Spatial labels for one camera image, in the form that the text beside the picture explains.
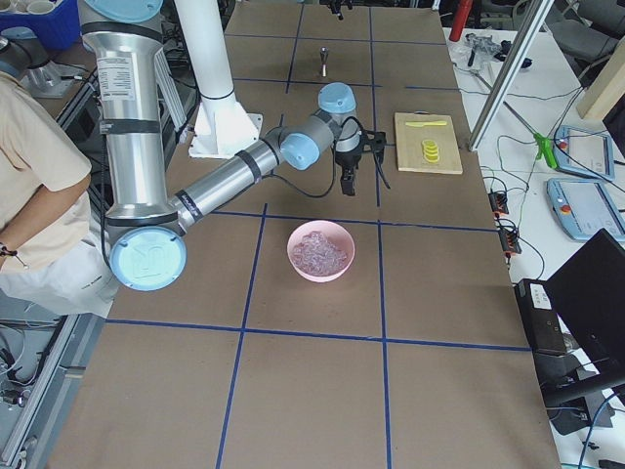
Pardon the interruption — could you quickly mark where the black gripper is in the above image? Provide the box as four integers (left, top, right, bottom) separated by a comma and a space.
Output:
329, 0, 362, 196

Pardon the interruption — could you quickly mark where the steel double jigger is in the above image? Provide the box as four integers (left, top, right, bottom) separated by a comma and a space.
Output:
319, 47, 329, 77

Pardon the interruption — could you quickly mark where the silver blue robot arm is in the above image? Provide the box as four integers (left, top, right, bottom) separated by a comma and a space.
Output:
78, 1, 364, 291

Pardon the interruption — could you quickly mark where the pile of clear ice cubes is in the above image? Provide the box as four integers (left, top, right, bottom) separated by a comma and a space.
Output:
291, 231, 349, 277

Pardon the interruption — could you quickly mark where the yellow-green plastic knife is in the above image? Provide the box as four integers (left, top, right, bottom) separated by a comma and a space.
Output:
404, 120, 447, 128

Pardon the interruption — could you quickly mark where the bamboo cutting board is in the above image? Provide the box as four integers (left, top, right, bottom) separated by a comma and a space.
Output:
394, 112, 463, 175

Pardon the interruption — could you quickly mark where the crumpled clear plastic bag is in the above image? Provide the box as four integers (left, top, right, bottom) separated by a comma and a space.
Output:
449, 33, 505, 71

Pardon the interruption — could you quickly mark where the red fire extinguisher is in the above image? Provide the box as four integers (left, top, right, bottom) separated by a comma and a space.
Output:
449, 0, 474, 42

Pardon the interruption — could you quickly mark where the pink bowl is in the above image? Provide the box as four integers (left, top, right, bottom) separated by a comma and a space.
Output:
287, 220, 355, 282

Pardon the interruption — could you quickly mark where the left teach pendant tablet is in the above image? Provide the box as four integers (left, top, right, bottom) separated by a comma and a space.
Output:
552, 125, 615, 182

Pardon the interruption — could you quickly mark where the teach pendant tablet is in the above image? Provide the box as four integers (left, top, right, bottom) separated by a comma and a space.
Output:
552, 125, 615, 182
546, 178, 624, 242

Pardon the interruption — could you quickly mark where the right teach pendant tablet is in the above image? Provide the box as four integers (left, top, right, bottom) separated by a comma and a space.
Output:
546, 178, 624, 242

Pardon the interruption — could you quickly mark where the blue crate with cups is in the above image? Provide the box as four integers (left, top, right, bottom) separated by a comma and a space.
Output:
1, 1, 81, 50

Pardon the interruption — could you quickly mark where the black box with label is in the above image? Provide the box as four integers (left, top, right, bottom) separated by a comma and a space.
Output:
515, 278, 566, 357

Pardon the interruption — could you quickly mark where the black monitor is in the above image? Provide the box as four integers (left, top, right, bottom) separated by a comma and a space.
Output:
543, 229, 624, 406

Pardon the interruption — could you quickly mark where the person in beige shirt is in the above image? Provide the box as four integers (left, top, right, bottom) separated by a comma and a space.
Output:
1, 72, 119, 318

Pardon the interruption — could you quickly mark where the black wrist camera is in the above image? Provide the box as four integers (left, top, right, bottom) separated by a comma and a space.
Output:
363, 130, 387, 154

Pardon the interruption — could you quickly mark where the black camera cable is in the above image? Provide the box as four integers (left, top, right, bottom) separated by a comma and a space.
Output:
266, 115, 393, 199

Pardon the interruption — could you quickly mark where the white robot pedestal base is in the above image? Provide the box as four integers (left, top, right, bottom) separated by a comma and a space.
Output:
175, 0, 260, 158

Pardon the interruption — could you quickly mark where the reacher grabber stick green handle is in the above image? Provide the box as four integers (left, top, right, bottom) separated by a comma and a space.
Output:
454, 64, 558, 169

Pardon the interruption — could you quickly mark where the aluminium frame post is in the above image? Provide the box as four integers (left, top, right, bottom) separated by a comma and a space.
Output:
468, 0, 554, 151

